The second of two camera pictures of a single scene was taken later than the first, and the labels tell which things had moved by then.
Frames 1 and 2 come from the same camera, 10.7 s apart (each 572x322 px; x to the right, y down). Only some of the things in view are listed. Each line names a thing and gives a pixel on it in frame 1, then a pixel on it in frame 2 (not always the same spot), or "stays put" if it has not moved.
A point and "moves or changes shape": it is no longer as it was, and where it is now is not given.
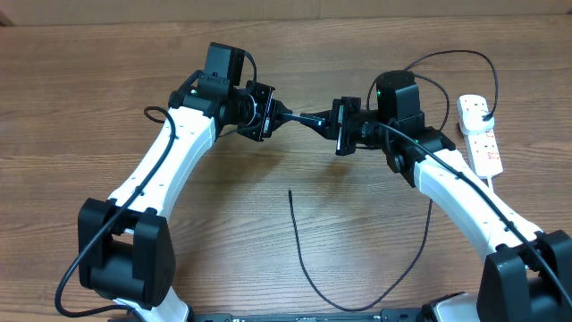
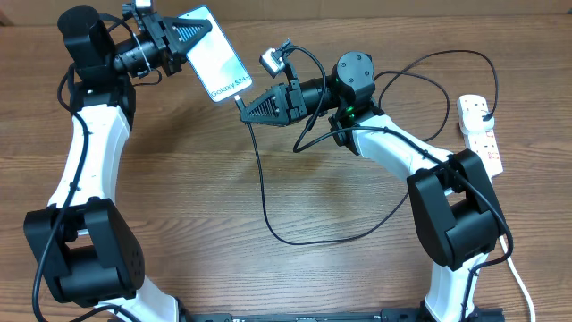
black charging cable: x=426 y=225 → x=398 y=200
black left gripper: x=260 y=130 → x=165 y=33
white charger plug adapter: x=471 y=113 stays put
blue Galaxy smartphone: x=307 y=119 moves or changes shape
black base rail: x=406 y=315 stays put
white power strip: x=484 y=154 stays put
